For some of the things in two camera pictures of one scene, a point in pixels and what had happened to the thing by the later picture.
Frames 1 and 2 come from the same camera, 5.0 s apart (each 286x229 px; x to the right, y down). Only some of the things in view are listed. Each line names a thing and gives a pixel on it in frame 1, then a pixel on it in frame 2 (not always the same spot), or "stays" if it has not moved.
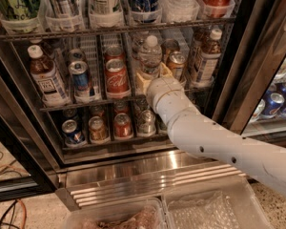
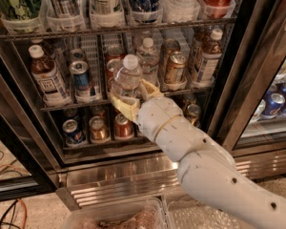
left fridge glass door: x=22 y=160 stays
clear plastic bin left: x=148 y=214 stays
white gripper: x=159 y=88 → x=155 y=114
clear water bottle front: x=150 y=56 → x=127 y=78
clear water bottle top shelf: x=180 y=3 stays
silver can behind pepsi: x=76 y=54 stays
